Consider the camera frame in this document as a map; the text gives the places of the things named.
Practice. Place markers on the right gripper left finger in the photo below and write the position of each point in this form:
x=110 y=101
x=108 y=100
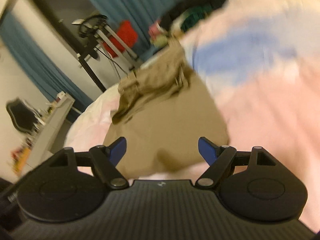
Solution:
x=71 y=185

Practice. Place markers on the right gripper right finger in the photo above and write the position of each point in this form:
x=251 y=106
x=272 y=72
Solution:
x=253 y=185

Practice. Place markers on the khaki tan garment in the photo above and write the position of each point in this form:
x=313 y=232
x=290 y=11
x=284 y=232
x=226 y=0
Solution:
x=163 y=111

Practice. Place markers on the pile of mixed clothes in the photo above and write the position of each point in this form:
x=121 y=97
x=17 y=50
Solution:
x=180 y=18

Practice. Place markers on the white dressing table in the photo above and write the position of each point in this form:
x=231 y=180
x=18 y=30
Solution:
x=36 y=148

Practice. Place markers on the cosmetics on dressing table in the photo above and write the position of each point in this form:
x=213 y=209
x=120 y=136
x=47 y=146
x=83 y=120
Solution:
x=40 y=128

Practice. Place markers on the black framed mirror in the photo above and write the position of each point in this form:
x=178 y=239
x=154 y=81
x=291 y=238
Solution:
x=22 y=117

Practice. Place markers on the narrow teal curtain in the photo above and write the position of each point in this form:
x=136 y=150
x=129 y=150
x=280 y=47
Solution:
x=40 y=69

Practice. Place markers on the pastel tie-dye duvet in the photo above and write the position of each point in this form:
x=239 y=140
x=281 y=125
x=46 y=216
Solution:
x=260 y=62

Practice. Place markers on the garment steamer stand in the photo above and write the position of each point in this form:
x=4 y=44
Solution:
x=99 y=33

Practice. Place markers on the red bag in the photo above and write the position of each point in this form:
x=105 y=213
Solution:
x=124 y=38

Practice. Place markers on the dark window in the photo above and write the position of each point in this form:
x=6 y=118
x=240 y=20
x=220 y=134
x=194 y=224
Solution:
x=62 y=13

